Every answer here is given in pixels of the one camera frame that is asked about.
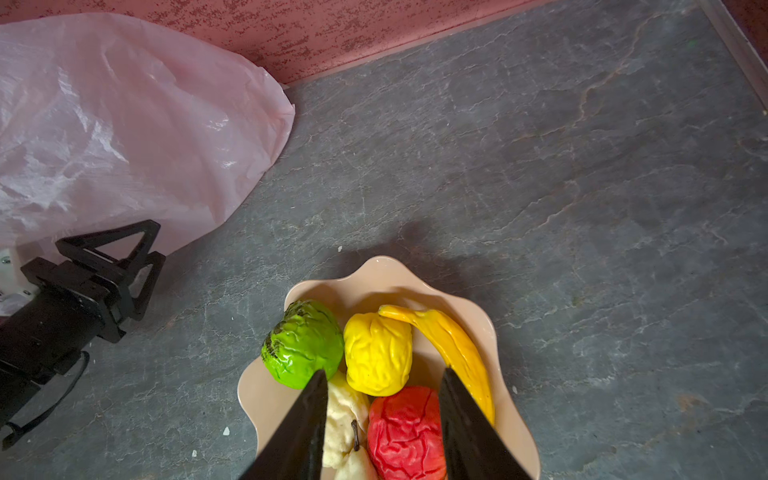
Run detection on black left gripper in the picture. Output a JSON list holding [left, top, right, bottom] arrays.
[[1, 220, 166, 420]]

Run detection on green fake fruit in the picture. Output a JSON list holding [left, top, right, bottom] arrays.
[[261, 300, 344, 390]]

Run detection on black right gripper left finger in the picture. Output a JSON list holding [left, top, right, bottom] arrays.
[[240, 370, 329, 479]]

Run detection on small cream fake pear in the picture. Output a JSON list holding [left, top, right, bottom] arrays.
[[322, 371, 378, 480]]

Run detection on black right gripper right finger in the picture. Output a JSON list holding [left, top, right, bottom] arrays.
[[438, 368, 532, 480]]

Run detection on right corner aluminium post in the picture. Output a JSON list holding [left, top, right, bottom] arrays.
[[698, 0, 767, 115]]

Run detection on pink plastic bag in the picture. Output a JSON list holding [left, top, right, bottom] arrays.
[[1, 13, 296, 256]]

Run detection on yellow fake lemon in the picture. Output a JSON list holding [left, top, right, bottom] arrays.
[[343, 313, 413, 397]]

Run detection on yellow fake banana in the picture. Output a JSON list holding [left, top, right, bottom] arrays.
[[378, 305, 496, 426]]

